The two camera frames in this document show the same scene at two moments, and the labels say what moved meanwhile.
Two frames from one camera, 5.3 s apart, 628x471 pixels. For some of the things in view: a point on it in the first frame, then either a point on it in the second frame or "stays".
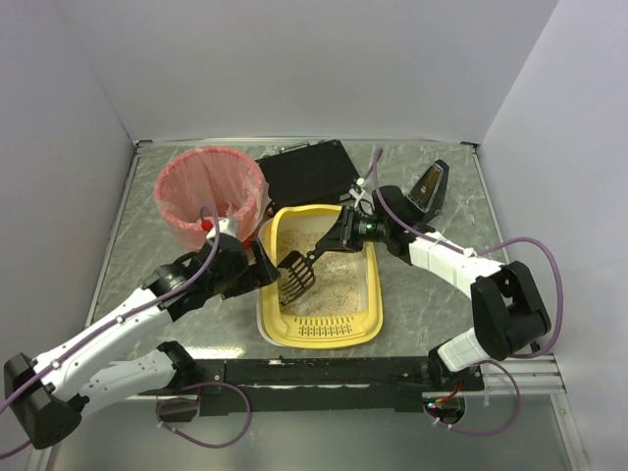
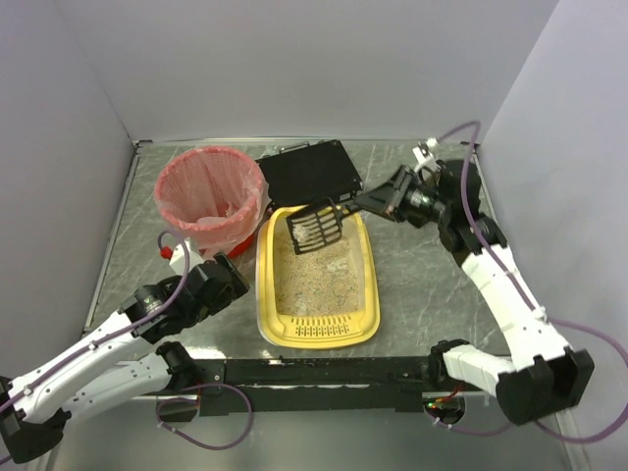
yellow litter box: [344, 308] stays
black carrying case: [306, 173] stays
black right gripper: [347, 231] -> [396, 193]
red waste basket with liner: [197, 186] stays
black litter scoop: [296, 274] -> [319, 226]
